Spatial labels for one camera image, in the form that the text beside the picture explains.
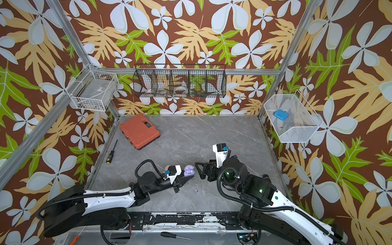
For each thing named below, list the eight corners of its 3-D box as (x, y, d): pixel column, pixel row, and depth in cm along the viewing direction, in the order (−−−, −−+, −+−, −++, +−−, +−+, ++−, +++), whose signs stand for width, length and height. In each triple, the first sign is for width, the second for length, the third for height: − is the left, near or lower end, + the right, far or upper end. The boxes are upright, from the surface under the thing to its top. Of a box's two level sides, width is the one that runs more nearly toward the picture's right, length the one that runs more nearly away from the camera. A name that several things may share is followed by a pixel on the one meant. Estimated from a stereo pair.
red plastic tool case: (119, 130, 113) (117, 126, 109) (142, 117, 122) (140, 112, 118) (138, 152, 101) (136, 148, 97) (162, 135, 110) (161, 131, 106)
